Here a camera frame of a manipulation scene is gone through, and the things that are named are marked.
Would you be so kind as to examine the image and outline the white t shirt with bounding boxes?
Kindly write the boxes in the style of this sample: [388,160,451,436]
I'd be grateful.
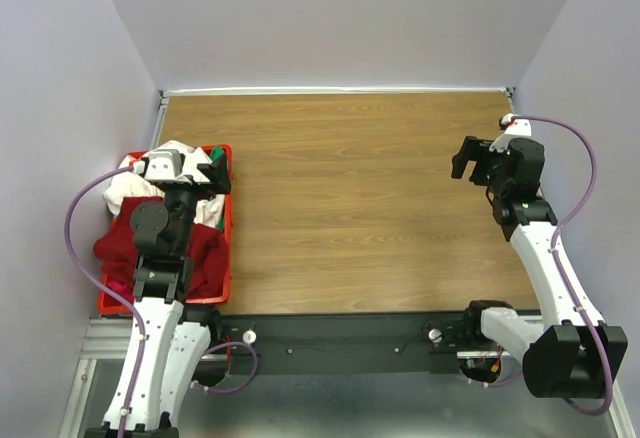
[103,140,225,231]

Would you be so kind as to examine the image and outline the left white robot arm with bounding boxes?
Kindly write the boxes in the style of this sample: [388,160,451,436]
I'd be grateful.
[85,149,231,437]

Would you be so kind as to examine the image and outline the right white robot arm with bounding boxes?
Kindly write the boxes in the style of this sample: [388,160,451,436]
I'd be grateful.
[451,136,628,403]

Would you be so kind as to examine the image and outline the green t shirt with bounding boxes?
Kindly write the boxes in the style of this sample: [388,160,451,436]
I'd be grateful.
[209,146,225,161]

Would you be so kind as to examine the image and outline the dark red t shirt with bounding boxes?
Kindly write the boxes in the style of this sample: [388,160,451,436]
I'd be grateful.
[93,197,230,303]

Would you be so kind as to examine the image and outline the pink t shirt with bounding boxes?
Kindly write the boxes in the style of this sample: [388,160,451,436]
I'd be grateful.
[107,281,134,303]

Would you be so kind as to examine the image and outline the red plastic bin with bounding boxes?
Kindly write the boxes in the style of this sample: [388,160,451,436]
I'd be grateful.
[97,143,236,315]

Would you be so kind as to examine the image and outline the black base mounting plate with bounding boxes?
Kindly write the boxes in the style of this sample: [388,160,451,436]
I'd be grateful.
[164,311,526,377]

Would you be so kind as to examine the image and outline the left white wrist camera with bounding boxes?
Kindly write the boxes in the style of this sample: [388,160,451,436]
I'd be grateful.
[144,148,211,185]

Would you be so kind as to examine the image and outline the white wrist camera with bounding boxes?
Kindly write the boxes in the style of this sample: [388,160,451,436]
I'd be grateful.
[489,113,531,153]
[144,148,211,185]

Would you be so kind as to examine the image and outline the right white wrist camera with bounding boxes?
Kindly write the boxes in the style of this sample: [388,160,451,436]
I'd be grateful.
[489,113,531,153]

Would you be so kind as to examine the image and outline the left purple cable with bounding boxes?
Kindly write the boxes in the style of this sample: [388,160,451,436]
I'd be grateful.
[64,165,151,438]

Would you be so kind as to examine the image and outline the aluminium frame rail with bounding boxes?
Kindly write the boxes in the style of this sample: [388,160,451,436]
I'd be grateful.
[58,318,132,437]

